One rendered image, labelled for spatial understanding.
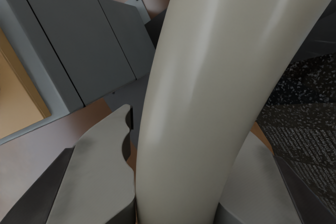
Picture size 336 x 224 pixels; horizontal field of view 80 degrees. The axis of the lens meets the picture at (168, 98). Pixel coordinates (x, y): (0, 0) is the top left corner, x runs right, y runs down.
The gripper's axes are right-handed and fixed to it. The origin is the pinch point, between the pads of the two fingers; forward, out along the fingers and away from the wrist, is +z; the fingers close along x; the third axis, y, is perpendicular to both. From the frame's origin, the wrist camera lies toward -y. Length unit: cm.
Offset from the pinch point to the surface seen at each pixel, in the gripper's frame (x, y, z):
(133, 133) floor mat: -22, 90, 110
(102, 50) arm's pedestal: -24, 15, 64
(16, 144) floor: -140, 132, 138
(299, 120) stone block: 35, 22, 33
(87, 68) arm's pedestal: -26, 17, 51
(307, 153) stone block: 40, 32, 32
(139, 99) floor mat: -18, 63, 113
